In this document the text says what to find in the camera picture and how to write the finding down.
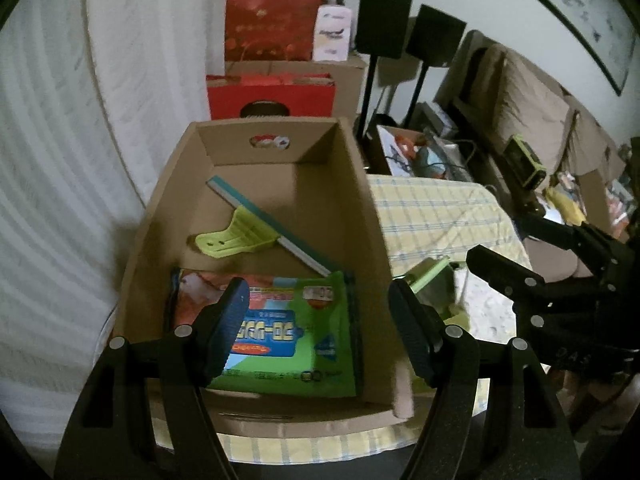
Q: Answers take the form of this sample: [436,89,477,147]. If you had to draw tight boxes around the green teal squeegee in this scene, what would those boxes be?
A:
[194,176,337,276]

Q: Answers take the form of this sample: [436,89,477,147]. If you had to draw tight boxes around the white floral cloth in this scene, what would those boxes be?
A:
[454,266,516,344]

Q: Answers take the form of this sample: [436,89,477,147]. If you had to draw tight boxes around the yellow cloth on sofa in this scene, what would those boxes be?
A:
[544,188,587,226]

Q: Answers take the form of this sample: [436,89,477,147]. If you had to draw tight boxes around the yellow plaid cloth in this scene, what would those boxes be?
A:
[150,173,533,466]

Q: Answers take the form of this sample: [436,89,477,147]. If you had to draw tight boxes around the green black radio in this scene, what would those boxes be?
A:
[502,134,547,191]

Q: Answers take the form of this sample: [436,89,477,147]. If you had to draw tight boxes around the open cardboard box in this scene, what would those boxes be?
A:
[115,117,414,438]

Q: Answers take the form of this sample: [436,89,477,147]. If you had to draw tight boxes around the box of clutter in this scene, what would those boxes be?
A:
[364,102,476,182]

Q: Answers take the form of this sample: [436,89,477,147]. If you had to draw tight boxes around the red box with hole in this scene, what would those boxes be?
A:
[206,74,336,120]

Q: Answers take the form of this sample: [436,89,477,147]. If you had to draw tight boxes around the black speaker right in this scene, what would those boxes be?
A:
[402,4,466,128]

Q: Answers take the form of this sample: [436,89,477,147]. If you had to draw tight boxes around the black speaker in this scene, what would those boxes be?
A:
[402,4,466,128]
[355,0,412,141]

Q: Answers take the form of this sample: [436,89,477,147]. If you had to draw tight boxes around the large brown cardboard box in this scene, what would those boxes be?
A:
[226,54,368,125]

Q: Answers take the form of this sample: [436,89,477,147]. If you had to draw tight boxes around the black speaker left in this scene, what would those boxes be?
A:
[355,0,412,141]

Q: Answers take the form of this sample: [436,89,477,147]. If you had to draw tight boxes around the small white pink box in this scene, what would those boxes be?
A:
[312,4,352,62]

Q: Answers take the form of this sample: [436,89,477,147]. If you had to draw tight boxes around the red gift bag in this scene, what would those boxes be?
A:
[224,0,321,62]

